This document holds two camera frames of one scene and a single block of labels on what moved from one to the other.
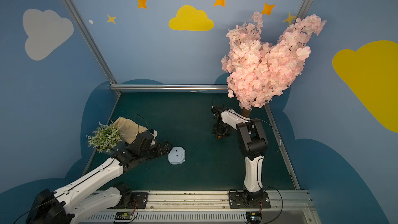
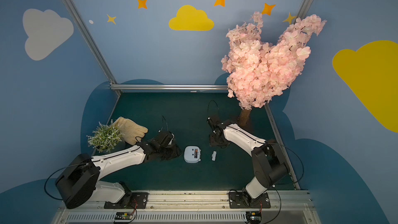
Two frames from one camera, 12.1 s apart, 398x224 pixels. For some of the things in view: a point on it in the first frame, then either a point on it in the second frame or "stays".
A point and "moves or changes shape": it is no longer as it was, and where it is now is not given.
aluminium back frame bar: x=168 y=87 stays
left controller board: x=124 y=215 stays
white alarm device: x=176 y=155 moves or changes shape
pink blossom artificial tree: x=259 y=70 stays
